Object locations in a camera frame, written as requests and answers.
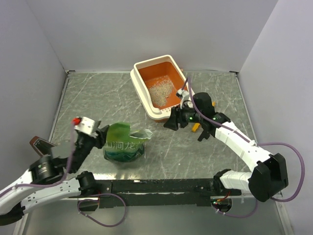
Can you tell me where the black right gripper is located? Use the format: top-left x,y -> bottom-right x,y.
163,101 -> 203,131

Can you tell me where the yellow plastic litter scoop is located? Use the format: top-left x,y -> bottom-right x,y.
191,101 -> 216,133

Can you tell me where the green cat litter bag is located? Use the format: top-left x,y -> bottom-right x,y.
103,122 -> 153,163

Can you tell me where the black bag clip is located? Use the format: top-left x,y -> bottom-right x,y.
198,130 -> 210,141

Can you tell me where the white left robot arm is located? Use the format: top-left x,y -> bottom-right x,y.
0,126 -> 109,226

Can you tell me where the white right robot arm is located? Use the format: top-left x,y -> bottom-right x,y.
164,89 -> 289,202

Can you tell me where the orange and cream litter box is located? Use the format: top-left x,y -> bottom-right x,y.
130,55 -> 186,122

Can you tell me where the brown black side object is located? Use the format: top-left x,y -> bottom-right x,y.
29,136 -> 56,157

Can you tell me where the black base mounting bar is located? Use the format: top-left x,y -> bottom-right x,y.
78,178 -> 242,209

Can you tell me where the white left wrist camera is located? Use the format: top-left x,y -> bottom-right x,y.
72,117 -> 101,137

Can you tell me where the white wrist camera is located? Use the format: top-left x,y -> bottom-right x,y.
72,117 -> 101,137
176,89 -> 193,109

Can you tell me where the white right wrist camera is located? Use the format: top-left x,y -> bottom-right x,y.
176,89 -> 193,109

